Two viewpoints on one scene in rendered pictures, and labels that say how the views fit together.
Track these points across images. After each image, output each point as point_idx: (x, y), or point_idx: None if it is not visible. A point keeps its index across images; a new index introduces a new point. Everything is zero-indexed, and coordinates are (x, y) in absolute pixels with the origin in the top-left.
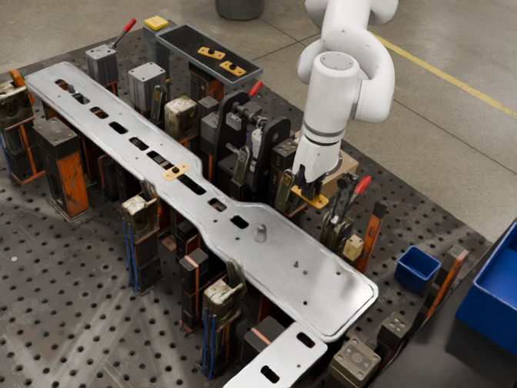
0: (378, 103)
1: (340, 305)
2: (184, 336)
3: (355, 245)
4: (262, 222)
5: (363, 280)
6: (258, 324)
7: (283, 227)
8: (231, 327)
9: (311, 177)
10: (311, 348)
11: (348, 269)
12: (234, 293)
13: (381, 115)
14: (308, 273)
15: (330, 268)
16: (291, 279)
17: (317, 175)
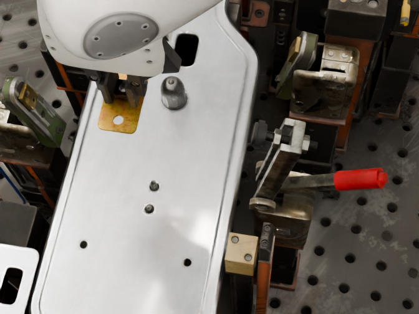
0: (53, 4)
1: (118, 302)
2: (69, 133)
3: (230, 252)
4: (212, 81)
5: (201, 313)
6: (10, 202)
7: (226, 118)
8: (40, 173)
9: (53, 54)
10: (0, 303)
11: (207, 274)
12: (5, 131)
13: (57, 38)
14: (150, 214)
15: (189, 243)
16: (120, 196)
17: (77, 61)
